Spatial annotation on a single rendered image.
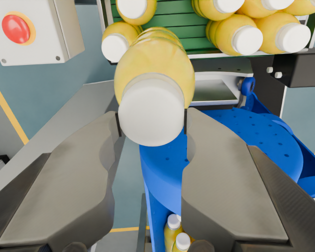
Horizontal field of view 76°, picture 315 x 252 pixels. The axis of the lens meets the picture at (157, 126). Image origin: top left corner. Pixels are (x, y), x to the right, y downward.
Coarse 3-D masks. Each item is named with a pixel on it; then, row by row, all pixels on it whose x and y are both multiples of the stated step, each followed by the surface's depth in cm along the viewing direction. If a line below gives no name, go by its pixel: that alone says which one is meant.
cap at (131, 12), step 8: (120, 0) 28; (128, 0) 28; (136, 0) 28; (144, 0) 28; (120, 8) 28; (128, 8) 28; (136, 8) 28; (144, 8) 29; (128, 16) 29; (136, 16) 29
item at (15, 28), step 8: (8, 16) 27; (16, 16) 27; (8, 24) 27; (16, 24) 27; (24, 24) 27; (8, 32) 28; (16, 32) 28; (24, 32) 28; (16, 40) 28; (24, 40) 28
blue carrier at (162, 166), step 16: (208, 112) 46; (224, 112) 45; (240, 112) 45; (240, 128) 39; (256, 128) 39; (272, 128) 39; (176, 144) 36; (256, 144) 35; (272, 144) 35; (288, 144) 34; (144, 160) 34; (160, 160) 33; (176, 160) 32; (272, 160) 31; (288, 160) 31; (144, 176) 36; (160, 176) 30; (176, 176) 29; (160, 192) 32; (176, 192) 29; (160, 208) 60; (176, 208) 31; (160, 224) 63; (160, 240) 66
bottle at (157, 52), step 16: (144, 32) 21; (160, 32) 19; (128, 48) 16; (144, 48) 14; (160, 48) 14; (176, 48) 15; (128, 64) 14; (144, 64) 13; (160, 64) 13; (176, 64) 13; (128, 80) 13; (176, 80) 13; (192, 80) 15; (192, 96) 15
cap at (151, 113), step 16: (144, 80) 12; (160, 80) 12; (128, 96) 11; (144, 96) 11; (160, 96) 11; (176, 96) 11; (128, 112) 11; (144, 112) 11; (160, 112) 11; (176, 112) 11; (128, 128) 12; (144, 128) 12; (160, 128) 12; (176, 128) 12; (144, 144) 12; (160, 144) 12
